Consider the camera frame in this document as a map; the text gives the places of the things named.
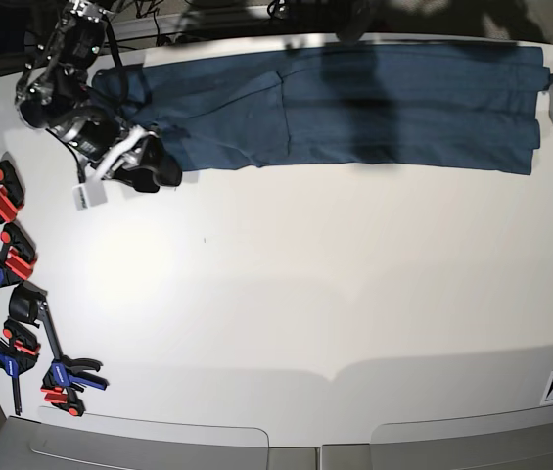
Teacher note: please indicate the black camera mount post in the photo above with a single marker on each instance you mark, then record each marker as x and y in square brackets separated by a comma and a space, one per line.
[360, 16]

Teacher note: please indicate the blue T-shirt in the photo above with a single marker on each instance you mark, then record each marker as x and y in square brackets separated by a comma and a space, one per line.
[467, 106]

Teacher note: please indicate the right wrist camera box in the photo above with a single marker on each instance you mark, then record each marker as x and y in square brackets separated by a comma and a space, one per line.
[89, 194]

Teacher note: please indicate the bottom blue red bar clamp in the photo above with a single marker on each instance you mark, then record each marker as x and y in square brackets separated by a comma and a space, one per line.
[67, 378]

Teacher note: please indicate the grey chair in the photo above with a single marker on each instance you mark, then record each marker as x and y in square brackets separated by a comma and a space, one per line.
[30, 445]
[508, 440]

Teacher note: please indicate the right grey chair back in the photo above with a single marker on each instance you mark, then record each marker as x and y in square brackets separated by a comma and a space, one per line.
[508, 440]

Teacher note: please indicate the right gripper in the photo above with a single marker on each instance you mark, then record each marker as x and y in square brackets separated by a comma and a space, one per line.
[145, 168]

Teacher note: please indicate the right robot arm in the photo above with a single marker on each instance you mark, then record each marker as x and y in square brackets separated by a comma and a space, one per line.
[53, 94]

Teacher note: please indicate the left grey chair back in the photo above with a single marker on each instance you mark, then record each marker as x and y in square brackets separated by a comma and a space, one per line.
[30, 445]

